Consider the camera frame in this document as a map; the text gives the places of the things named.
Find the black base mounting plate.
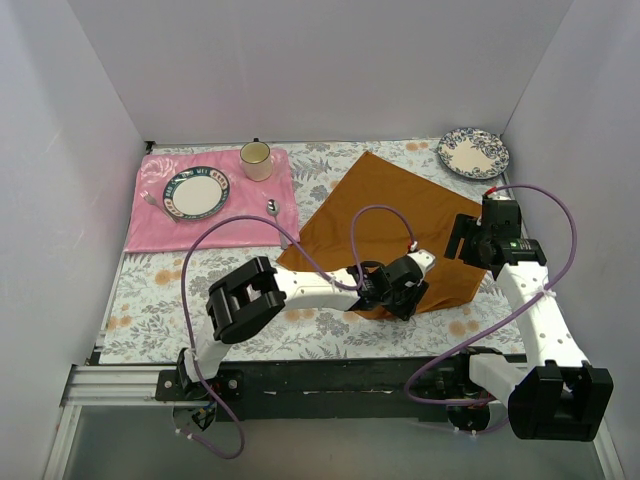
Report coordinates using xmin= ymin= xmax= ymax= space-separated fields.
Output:
xmin=155 ymin=357 xmax=487 ymax=422

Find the blue floral plate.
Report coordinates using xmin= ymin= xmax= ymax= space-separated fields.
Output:
xmin=436 ymin=127 xmax=510 ymax=180

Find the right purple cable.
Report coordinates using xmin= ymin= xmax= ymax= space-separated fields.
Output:
xmin=404 ymin=183 xmax=579 ymax=436

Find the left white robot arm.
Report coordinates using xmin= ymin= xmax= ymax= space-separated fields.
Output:
xmin=177 ymin=250 xmax=435 ymax=400

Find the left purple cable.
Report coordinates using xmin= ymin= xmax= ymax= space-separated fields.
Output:
xmin=177 ymin=204 xmax=421 ymax=459

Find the brown satin napkin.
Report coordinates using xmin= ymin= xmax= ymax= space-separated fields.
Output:
xmin=278 ymin=152 xmax=485 ymax=313

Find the purple cable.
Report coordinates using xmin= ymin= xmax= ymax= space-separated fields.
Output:
xmin=177 ymin=204 xmax=421 ymax=459
xmin=404 ymin=183 xmax=579 ymax=436

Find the green rimmed white plate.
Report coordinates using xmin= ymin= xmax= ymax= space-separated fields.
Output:
xmin=162 ymin=166 xmax=231 ymax=221

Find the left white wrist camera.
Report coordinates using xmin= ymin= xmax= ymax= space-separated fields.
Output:
xmin=408 ymin=241 xmax=436 ymax=276

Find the cream enamel mug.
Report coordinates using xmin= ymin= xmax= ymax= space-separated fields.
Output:
xmin=240 ymin=139 xmax=273 ymax=182

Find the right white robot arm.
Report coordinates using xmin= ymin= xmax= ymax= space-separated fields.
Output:
xmin=445 ymin=194 xmax=614 ymax=442

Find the pink floral placemat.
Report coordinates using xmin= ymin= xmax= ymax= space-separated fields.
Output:
xmin=125 ymin=148 xmax=299 ymax=253

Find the aluminium frame rail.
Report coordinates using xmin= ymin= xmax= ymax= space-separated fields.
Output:
xmin=42 ymin=364 xmax=176 ymax=479

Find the metal fork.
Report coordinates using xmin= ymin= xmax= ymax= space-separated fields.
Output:
xmin=140 ymin=191 xmax=178 ymax=224

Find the metal spoon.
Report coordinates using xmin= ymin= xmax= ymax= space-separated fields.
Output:
xmin=266 ymin=199 xmax=290 ymax=251

